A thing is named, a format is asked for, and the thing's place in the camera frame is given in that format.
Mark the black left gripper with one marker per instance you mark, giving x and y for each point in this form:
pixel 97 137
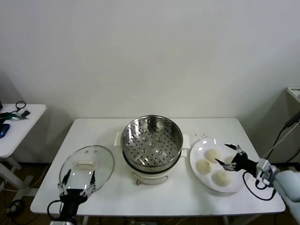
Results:
pixel 70 199

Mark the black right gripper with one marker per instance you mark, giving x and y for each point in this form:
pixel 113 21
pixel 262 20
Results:
pixel 243 162

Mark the white steamed baozi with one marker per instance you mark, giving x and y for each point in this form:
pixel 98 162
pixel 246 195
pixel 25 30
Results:
pixel 212 154
pixel 229 159
pixel 204 166
pixel 221 178

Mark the round glass pot lid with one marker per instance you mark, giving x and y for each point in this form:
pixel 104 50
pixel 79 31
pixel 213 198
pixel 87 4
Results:
pixel 103 161

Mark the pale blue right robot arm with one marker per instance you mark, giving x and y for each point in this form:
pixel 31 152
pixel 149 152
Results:
pixel 289 185

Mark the stainless steel steamer basket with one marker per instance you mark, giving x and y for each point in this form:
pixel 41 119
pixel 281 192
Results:
pixel 152 145

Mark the white round plate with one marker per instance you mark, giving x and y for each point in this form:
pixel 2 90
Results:
pixel 199 152

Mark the white side table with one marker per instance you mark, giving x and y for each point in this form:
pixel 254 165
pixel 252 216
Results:
pixel 23 126

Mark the small black device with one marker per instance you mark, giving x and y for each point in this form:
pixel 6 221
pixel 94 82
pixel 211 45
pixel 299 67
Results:
pixel 25 113

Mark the blue object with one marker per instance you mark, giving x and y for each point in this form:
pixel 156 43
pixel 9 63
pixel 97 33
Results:
pixel 4 130

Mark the white shelf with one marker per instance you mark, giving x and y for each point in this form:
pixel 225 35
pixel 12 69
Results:
pixel 294 92

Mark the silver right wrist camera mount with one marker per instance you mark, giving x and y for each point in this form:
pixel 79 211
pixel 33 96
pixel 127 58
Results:
pixel 263 167

